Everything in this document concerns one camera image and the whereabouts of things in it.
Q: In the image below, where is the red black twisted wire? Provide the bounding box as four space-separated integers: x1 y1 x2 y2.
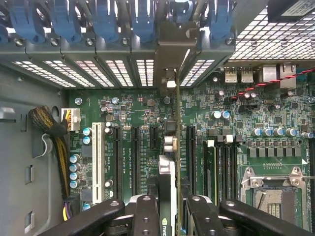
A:
231 70 315 100

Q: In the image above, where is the black long expansion slot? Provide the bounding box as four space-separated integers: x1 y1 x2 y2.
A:
113 126 123 200
186 125 197 195
131 126 141 196

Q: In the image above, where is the green motherboard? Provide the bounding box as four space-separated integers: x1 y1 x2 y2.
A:
68 65 315 234

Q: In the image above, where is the white expansion slot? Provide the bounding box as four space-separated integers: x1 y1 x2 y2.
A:
92 122 106 204

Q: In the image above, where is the black short expansion slot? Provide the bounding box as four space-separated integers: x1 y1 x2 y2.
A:
150 126 159 150

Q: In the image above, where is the silver network port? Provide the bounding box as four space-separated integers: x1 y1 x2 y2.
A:
279 63 297 89

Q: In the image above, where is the silver cpu socket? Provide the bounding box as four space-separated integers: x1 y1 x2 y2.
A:
238 166 306 222

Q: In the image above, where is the white power connector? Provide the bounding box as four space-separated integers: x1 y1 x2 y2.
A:
61 107 81 133

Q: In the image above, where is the silver square port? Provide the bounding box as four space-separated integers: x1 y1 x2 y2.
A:
262 65 278 83

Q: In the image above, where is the black open pc case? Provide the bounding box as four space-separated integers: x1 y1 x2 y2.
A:
0 0 315 236

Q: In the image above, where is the blue slot clip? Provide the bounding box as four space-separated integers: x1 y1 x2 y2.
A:
52 0 83 44
0 23 8 43
93 0 120 44
208 0 234 43
169 0 190 16
9 0 47 45
132 0 156 44

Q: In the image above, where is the silver usb port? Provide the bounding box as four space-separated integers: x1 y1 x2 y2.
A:
240 66 254 83
225 66 238 83

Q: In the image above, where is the black ram slot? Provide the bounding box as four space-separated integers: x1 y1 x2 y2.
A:
233 135 241 197
309 141 315 229
218 135 225 200
224 134 233 200

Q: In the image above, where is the braided black yellow power cable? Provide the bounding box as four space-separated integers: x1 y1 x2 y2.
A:
28 105 72 197

